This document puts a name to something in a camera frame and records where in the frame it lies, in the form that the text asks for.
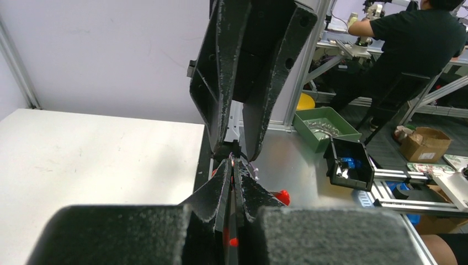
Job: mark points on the person in black shirt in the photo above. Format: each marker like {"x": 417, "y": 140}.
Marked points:
{"x": 420, "y": 42}

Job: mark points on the black plastic bin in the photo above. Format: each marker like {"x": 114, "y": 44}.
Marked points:
{"x": 349, "y": 165}

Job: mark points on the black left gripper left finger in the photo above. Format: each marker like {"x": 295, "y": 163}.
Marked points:
{"x": 192, "y": 232}

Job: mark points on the cardboard box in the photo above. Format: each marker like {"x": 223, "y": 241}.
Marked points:
{"x": 425, "y": 145}

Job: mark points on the green plastic bin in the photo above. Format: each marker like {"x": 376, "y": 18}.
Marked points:
{"x": 317, "y": 126}

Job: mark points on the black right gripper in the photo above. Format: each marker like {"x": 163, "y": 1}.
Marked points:
{"x": 247, "y": 54}

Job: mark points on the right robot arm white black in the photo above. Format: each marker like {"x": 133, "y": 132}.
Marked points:
{"x": 234, "y": 139}

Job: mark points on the metal key organizer red handle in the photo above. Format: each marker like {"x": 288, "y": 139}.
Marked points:
{"x": 244, "y": 206}

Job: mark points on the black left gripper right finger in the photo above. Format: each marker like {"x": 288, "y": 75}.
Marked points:
{"x": 325, "y": 225}

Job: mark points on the yellow round object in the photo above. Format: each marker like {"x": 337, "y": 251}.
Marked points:
{"x": 305, "y": 102}

